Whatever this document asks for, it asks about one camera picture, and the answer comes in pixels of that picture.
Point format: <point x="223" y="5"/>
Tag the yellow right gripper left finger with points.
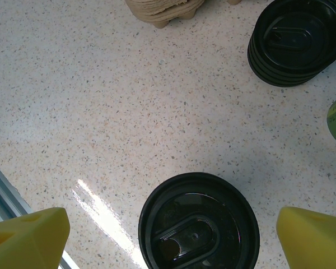
<point x="25" y="241"/>

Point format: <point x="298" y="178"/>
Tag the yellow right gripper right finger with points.
<point x="316" y="241"/>

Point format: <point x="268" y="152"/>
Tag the black plastic lid stack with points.
<point x="296" y="36"/>

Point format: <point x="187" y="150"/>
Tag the pulp cup carrier stack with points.
<point x="162" y="14"/>

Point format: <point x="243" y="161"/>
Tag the metal table edge rail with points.
<point x="2" y="190"/>

